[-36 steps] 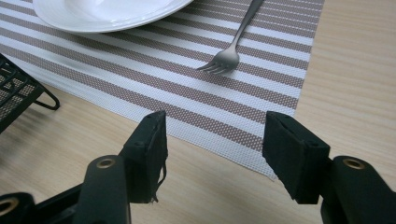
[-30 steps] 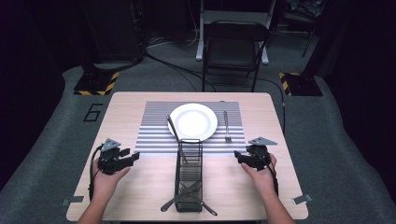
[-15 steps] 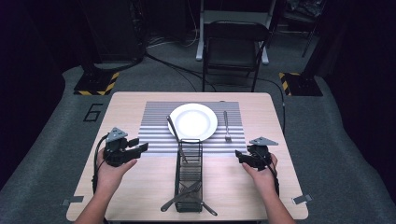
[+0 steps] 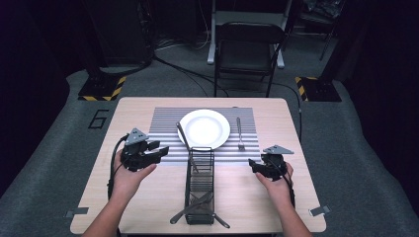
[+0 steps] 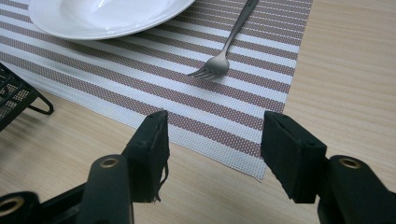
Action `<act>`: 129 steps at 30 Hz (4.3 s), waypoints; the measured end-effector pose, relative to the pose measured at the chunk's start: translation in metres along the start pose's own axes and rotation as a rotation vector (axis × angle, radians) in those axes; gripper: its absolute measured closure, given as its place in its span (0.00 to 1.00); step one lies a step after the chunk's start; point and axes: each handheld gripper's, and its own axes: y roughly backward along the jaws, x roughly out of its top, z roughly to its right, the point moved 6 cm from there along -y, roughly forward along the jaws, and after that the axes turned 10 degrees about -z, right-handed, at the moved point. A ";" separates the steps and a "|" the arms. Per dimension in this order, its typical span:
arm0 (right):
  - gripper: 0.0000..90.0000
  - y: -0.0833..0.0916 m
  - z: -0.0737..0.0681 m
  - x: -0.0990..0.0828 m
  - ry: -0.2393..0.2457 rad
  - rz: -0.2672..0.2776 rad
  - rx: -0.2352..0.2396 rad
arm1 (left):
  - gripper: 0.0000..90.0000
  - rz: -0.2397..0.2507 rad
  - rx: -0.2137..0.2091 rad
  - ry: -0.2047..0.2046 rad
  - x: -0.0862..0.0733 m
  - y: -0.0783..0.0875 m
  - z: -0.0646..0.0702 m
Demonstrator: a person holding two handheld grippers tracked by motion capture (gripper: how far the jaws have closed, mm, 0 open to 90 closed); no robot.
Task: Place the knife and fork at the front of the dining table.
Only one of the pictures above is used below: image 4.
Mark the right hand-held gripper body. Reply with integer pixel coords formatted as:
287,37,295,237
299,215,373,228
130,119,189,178
260,144,295,183

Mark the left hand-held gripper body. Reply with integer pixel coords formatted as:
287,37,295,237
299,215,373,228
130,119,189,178
120,127,156,173

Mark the person's right hand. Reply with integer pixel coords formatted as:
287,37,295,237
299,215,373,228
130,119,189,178
255,162,294,207

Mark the person's left hand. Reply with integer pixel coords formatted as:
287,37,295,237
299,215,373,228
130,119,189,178
111,149,158,202

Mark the striped woven placemat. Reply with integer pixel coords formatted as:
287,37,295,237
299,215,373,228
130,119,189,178
148,107,261,167

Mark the silver fork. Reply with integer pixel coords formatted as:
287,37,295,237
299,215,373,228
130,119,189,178
235,117,247,152

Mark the white round plate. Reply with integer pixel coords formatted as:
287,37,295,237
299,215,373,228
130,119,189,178
177,109,231,151

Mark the grey tape strip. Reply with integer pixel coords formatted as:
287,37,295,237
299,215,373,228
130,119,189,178
308,204,332,217
64,206,90,219

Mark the yellow-black striped stand base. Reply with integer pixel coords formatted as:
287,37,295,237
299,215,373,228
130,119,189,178
77,75,127,102
294,76,343,103

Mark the black folding chair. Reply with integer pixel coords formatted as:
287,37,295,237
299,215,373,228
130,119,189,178
213,21,287,99
207,0,293,69

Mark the black equipment cabinet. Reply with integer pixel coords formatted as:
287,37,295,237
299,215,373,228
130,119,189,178
81,0,156,68

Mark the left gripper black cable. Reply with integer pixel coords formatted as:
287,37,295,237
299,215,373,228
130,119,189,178
106,133,130,200

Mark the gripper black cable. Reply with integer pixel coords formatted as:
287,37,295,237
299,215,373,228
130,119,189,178
278,163,296,209
106,133,130,200

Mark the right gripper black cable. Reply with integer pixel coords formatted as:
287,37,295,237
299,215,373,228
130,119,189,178
278,163,296,209

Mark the black wire cutlery basket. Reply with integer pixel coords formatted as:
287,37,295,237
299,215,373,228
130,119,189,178
184,146,215,226

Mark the dark-handled utensil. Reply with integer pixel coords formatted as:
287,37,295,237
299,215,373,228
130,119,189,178
210,212,231,229

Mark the dark-handled knife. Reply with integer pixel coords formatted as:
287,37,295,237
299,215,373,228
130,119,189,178
169,192,214,225

